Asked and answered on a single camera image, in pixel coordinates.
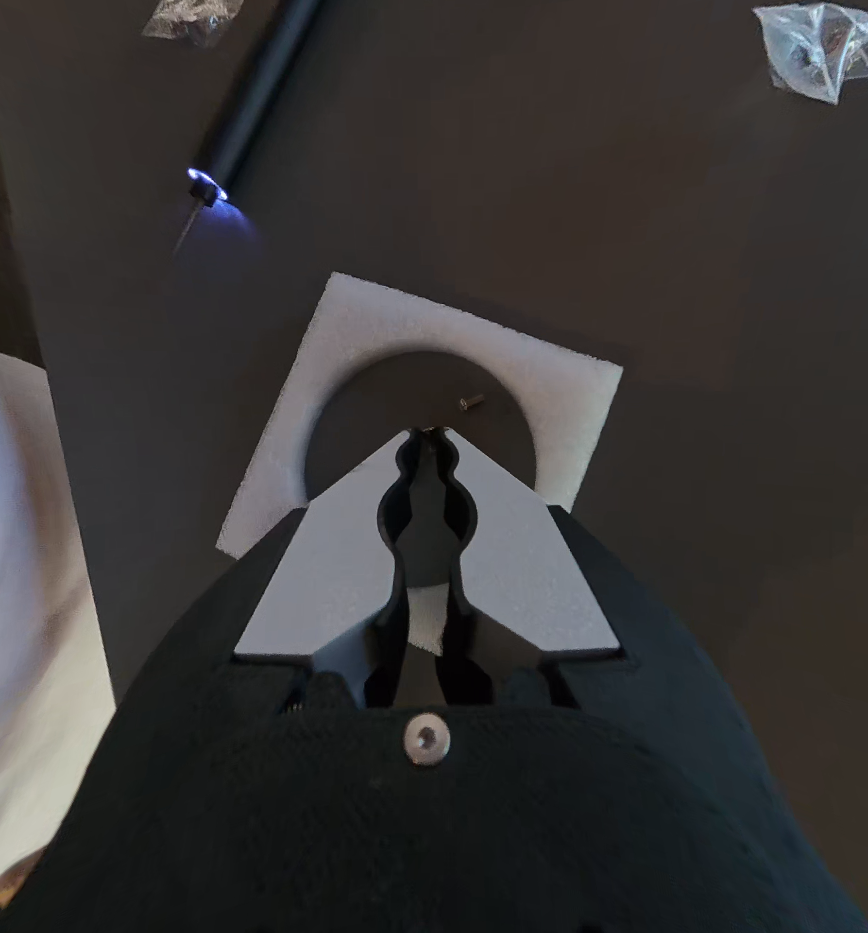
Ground white foam square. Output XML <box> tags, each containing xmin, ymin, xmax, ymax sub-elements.
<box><xmin>215</xmin><ymin>271</ymin><xmax>624</xmax><ymax>655</ymax></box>

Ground dark grey desk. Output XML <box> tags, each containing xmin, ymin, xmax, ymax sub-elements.
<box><xmin>0</xmin><ymin>0</ymin><xmax>868</xmax><ymax>898</ymax></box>

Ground small clear parts bag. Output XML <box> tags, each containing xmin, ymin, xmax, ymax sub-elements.
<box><xmin>142</xmin><ymin>0</ymin><xmax>247</xmax><ymax>49</ymax></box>
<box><xmin>752</xmin><ymin>2</ymin><xmax>868</xmax><ymax>108</ymax></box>

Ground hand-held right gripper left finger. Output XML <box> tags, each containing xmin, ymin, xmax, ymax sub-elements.
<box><xmin>233</xmin><ymin>429</ymin><xmax>414</xmax><ymax>707</ymax></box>

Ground black electric screwdriver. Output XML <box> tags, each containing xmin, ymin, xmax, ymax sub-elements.
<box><xmin>171</xmin><ymin>0</ymin><xmax>327</xmax><ymax>256</ymax></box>

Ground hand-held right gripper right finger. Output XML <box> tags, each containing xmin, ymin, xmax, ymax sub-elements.
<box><xmin>437</xmin><ymin>429</ymin><xmax>620</xmax><ymax>707</ymax></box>

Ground person's white shirt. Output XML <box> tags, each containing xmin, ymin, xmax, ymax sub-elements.
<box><xmin>0</xmin><ymin>345</ymin><xmax>119</xmax><ymax>896</ymax></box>

